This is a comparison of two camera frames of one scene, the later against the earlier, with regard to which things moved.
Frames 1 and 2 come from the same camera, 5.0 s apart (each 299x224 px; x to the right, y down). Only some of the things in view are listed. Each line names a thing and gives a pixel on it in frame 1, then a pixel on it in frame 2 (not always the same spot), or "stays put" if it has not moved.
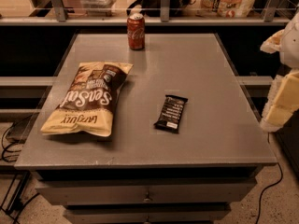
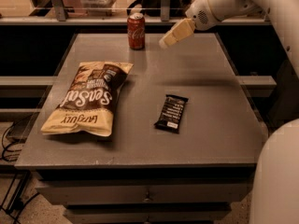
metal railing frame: (63, 19) stays put
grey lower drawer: (147, 214) stays put
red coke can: (136, 32) stays put
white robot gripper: (291, 49) → (201, 12)
